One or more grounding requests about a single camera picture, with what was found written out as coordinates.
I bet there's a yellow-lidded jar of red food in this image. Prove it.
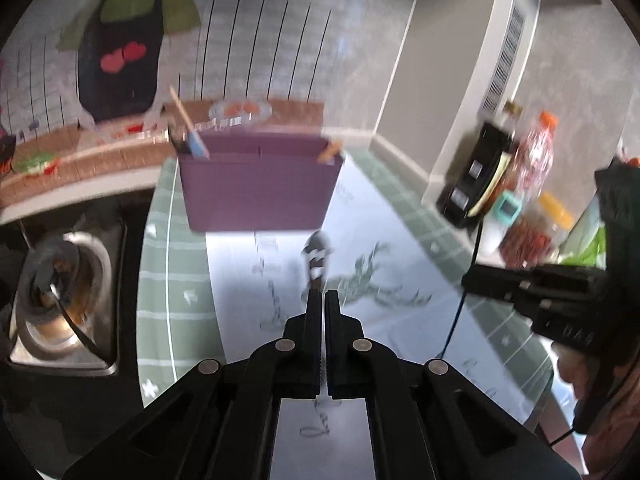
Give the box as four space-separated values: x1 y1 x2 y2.
500 191 576 268

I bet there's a purple utensil organizer box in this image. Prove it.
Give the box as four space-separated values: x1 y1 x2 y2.
167 127 346 233

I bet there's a shovel-shaped metal spoon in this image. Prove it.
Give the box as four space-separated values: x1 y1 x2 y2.
299 230 335 293

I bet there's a brown wooden utensil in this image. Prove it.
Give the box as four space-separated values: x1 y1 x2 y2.
316 141 345 165

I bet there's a green checked table mat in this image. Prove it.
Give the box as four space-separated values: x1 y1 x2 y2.
136 150 556 426

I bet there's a white vented appliance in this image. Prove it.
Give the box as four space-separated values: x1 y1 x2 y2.
430 0 546 191

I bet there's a clear bottle with orange cap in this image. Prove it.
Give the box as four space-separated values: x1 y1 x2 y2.
510 110 558 201

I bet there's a teal small container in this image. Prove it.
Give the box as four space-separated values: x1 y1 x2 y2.
492 191 523 226

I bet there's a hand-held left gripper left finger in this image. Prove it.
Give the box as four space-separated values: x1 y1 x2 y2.
62 290 322 480

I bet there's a black cable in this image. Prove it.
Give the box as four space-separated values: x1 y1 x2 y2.
437 220 483 358

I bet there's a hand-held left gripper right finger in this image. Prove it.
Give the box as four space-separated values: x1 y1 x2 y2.
325 290 583 480

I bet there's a person's right hand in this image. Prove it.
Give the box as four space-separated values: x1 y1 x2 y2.
556 347 640 461

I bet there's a black box with white labels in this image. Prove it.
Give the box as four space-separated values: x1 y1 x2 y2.
436 121 516 231

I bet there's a wooden chopstick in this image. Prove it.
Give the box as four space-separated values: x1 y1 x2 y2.
168 86 197 136

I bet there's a green plastic bag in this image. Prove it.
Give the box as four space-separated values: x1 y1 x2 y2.
565 195 608 266

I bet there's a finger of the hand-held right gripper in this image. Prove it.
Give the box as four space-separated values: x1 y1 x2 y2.
461 263 602 302
515 291 604 349

